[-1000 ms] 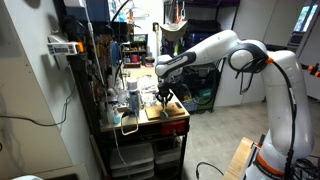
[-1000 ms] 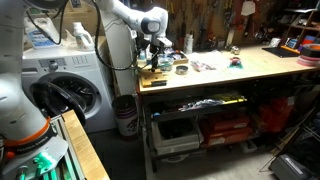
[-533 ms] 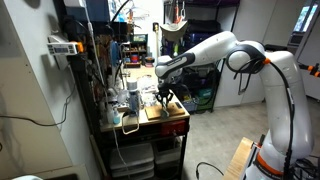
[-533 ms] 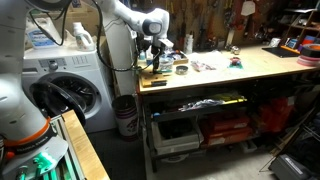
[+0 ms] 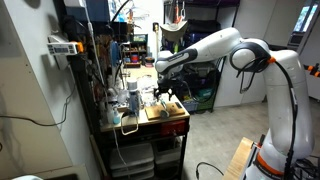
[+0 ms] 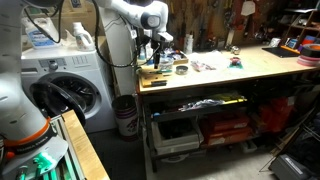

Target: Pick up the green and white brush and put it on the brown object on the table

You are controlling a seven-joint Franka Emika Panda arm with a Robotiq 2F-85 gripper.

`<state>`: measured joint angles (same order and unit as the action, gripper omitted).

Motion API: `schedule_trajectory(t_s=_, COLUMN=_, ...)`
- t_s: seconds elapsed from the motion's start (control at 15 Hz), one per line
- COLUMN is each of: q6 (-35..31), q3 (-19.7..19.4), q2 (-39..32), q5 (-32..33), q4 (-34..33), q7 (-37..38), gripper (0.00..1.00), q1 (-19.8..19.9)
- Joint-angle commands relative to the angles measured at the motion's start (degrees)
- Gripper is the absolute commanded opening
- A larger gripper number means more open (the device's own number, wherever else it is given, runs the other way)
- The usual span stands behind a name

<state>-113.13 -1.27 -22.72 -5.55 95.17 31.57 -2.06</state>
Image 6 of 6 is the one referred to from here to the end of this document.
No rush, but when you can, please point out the blue hand sanitizer bottle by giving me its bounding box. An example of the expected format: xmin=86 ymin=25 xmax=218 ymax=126
xmin=138 ymin=46 xmax=147 ymax=62

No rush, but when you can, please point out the green and white brush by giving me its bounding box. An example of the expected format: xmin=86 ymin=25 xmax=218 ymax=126
xmin=146 ymin=67 xmax=174 ymax=76

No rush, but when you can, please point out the white plastic storage bin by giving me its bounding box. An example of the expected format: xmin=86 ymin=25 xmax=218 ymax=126
xmin=151 ymin=119 xmax=205 ymax=157

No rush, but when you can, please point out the black hard case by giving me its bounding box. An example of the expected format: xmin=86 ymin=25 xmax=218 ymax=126
xmin=268 ymin=153 xmax=316 ymax=180

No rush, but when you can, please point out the black and orange tape roll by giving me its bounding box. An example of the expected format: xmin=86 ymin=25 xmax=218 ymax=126
xmin=300 ymin=43 xmax=320 ymax=58

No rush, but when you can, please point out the brown wooden cutting board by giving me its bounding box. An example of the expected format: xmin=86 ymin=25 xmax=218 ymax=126
xmin=139 ymin=64 xmax=169 ymax=89

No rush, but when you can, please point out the small black flat device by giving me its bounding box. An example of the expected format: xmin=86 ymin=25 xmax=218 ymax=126
xmin=150 ymin=79 xmax=168 ymax=88

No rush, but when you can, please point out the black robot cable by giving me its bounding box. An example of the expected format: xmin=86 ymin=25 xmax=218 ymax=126
xmin=23 ymin=0 xmax=161 ymax=69

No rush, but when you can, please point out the white front-load washing machine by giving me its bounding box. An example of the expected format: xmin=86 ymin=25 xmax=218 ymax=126
xmin=20 ymin=44 xmax=118 ymax=134

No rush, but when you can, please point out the green robot mounting clamp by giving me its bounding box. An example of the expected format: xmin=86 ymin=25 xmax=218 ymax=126
xmin=14 ymin=151 xmax=79 ymax=180

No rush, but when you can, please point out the pink tape roll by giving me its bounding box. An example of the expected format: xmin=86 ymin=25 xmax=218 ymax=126
xmin=296 ymin=54 xmax=320 ymax=68

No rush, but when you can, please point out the printed round waste bin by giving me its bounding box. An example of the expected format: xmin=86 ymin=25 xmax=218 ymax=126
xmin=111 ymin=94 xmax=139 ymax=141

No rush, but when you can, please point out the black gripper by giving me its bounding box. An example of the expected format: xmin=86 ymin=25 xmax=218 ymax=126
xmin=149 ymin=35 xmax=165 ymax=70

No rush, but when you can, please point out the red toolbox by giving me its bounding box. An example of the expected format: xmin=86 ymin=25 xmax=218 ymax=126
xmin=199 ymin=113 xmax=252 ymax=148

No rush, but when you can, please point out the red bag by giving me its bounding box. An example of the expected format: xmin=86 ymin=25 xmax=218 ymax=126
xmin=259 ymin=97 xmax=296 ymax=134

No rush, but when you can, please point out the brown pegboard with tools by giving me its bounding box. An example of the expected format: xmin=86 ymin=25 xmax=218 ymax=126
xmin=166 ymin=0 xmax=288 ymax=51

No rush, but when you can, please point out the wooden workbench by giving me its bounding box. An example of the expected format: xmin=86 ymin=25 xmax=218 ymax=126
xmin=136 ymin=71 xmax=320 ymax=173

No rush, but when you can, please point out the red and teal small item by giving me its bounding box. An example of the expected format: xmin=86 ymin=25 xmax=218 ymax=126
xmin=228 ymin=56 xmax=244 ymax=70

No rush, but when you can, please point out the shallow wooden tray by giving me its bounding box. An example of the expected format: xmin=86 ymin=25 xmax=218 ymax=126
xmin=163 ymin=49 xmax=190 ymax=66

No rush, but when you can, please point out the black flat tray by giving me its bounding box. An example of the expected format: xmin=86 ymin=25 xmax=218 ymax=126
xmin=261 ymin=45 xmax=302 ymax=59

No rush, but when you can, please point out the yellow and black long tool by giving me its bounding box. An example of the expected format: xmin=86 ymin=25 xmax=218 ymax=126
xmin=206 ymin=94 xmax=248 ymax=105

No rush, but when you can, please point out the shiny metal fitting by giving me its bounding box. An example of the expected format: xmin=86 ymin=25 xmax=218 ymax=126
xmin=229 ymin=45 xmax=241 ymax=56

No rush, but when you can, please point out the clear plastic container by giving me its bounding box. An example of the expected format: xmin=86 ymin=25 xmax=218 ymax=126
xmin=158 ymin=54 xmax=175 ymax=72

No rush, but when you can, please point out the white plastic bottle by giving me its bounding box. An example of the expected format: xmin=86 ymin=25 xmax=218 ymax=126
xmin=184 ymin=32 xmax=195 ymax=55

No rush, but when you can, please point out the large white detergent jug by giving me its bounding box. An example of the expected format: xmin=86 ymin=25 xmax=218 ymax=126
xmin=21 ymin=16 xmax=63 ymax=50

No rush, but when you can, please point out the white flat hanging tool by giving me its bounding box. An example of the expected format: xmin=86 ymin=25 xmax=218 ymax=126
xmin=240 ymin=0 xmax=256 ymax=17

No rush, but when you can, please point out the wooden cubby shelf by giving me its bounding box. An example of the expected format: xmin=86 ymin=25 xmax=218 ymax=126
xmin=281 ymin=8 xmax=320 ymax=51

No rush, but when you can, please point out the small white detergent bottle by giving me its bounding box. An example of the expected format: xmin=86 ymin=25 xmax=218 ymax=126
xmin=72 ymin=21 xmax=96 ymax=52

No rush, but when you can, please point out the clear plastic bag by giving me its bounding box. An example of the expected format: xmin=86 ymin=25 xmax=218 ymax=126
xmin=188 ymin=50 xmax=232 ymax=73

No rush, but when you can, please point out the crumpled grey cloth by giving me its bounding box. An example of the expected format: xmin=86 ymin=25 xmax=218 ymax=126
xmin=179 ymin=98 xmax=225 ymax=112

